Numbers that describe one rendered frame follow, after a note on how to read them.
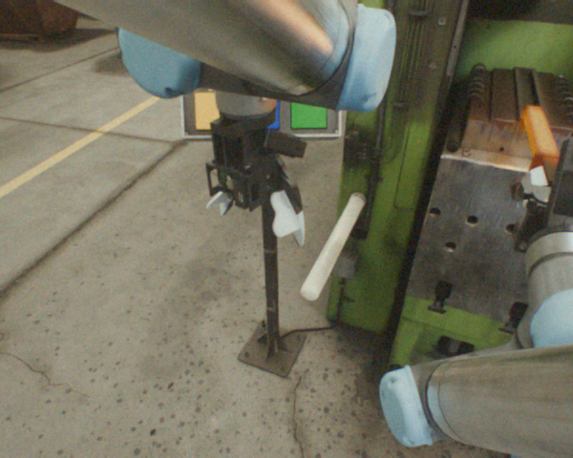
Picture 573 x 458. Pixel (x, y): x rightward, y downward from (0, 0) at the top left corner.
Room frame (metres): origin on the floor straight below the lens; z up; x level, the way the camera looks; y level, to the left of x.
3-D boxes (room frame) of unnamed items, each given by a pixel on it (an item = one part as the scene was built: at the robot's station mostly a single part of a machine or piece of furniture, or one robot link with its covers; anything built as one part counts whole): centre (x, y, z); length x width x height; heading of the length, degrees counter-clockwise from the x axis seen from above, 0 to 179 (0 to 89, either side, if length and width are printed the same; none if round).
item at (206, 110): (0.81, 0.15, 1.01); 0.07 x 0.05 x 0.07; 92
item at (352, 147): (1.05, -0.20, 0.80); 0.06 x 0.03 x 0.14; 67
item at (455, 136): (0.97, -0.44, 0.93); 0.40 x 0.03 x 0.03; 157
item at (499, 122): (0.98, -0.57, 0.96); 0.42 x 0.20 x 0.09; 157
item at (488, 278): (0.97, -0.63, 0.69); 0.56 x 0.38 x 0.45; 157
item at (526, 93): (0.97, -0.60, 0.99); 0.42 x 0.05 x 0.01; 157
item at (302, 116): (0.81, -0.05, 1.01); 0.07 x 0.05 x 0.07; 92
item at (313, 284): (0.85, -0.14, 0.62); 0.44 x 0.05 x 0.05; 157
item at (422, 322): (0.97, -0.63, 0.23); 0.55 x 0.37 x 0.47; 157
